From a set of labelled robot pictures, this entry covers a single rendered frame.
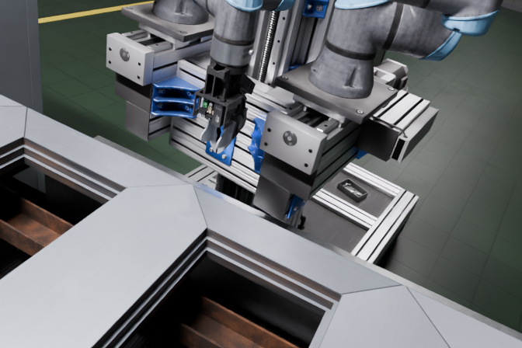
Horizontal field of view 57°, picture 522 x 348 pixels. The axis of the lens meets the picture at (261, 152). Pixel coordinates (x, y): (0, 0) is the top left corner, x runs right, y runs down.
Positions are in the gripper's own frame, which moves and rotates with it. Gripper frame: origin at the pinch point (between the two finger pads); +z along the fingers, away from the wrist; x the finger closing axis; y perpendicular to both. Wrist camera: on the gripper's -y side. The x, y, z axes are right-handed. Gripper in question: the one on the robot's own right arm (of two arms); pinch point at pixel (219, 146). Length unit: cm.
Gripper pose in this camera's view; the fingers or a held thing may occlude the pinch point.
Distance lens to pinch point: 101.5
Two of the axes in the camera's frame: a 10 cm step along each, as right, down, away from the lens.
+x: 8.8, 3.8, -2.7
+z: -1.9, 8.3, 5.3
